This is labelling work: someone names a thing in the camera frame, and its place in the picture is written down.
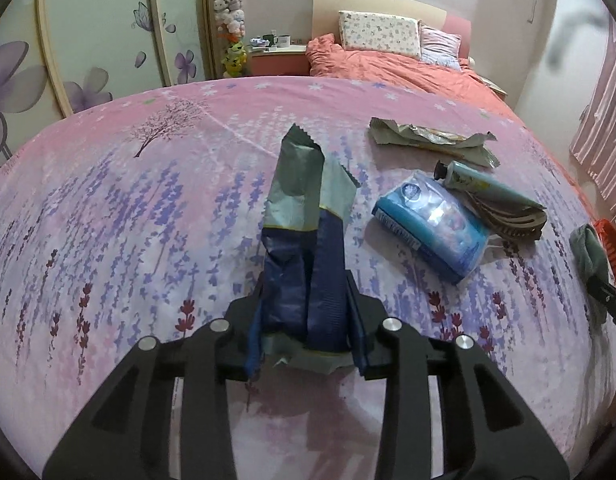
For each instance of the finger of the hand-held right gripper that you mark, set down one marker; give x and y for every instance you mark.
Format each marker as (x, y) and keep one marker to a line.
(610, 297)

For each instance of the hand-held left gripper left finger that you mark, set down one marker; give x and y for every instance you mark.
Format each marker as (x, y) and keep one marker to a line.
(252, 360)

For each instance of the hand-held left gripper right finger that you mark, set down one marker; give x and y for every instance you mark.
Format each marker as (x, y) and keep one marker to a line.
(360, 357)

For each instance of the grey green cloth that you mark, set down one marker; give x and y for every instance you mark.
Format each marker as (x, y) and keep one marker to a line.
(590, 250)

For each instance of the dark blue snack packet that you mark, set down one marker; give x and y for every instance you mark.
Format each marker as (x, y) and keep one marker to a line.
(293, 240)

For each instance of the blue tissue packet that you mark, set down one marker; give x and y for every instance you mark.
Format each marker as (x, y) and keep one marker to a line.
(432, 225)

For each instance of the mint hand cream tube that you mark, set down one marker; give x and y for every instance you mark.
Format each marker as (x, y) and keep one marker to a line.
(487, 187)

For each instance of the pink striped curtain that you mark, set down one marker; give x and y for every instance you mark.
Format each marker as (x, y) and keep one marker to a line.
(607, 125)

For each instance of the floral pink tablecloth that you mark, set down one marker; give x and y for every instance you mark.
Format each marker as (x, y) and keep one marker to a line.
(138, 210)

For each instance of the crumpled snack wrapper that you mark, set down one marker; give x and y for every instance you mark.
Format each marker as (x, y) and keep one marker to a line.
(427, 137)

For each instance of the wooden nightstand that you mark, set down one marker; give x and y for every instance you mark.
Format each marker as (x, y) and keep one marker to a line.
(492, 85)

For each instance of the coral duvet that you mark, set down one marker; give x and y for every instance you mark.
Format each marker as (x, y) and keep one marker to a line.
(387, 60)

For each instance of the pink white nightstand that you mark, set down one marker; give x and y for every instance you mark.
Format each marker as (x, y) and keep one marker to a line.
(278, 60)

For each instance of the green yellow plush toy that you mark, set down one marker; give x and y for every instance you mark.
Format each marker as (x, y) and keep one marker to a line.
(235, 57)

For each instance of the pink striped pillow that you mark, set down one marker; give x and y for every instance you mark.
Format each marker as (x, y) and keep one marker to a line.
(440, 45)

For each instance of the dark mug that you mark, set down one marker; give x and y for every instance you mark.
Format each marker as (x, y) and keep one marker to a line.
(268, 40)

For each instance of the white mug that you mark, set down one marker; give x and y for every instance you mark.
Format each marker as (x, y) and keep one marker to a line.
(283, 41)

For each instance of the white floral pillow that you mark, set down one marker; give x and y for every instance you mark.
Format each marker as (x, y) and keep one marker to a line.
(380, 34)

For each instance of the cream and pink headboard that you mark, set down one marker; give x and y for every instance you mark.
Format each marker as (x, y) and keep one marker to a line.
(377, 5)

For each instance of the stack of plush toys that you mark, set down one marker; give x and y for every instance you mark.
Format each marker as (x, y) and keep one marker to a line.
(229, 7)

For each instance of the flower print sliding wardrobe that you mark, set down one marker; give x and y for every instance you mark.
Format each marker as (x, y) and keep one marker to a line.
(88, 35)

